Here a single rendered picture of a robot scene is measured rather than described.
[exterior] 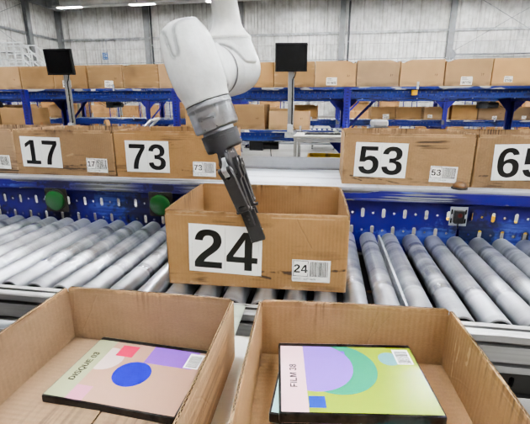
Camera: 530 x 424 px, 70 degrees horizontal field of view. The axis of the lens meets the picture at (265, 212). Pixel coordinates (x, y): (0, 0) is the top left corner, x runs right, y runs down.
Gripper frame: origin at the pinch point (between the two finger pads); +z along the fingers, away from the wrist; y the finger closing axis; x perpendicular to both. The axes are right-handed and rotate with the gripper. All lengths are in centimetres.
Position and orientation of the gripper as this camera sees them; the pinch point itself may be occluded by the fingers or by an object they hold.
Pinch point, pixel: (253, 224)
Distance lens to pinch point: 79.8
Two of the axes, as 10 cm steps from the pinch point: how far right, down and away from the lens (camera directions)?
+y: -1.5, 2.7, -9.5
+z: 3.4, 9.2, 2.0
